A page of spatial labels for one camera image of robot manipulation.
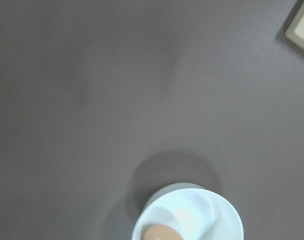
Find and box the brown egg from bowl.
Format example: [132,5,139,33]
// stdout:
[143,225,183,240]

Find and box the white ceramic bowl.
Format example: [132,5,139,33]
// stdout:
[131,182,244,240]

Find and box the bamboo cutting board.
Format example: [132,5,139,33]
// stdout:
[285,2,304,50]

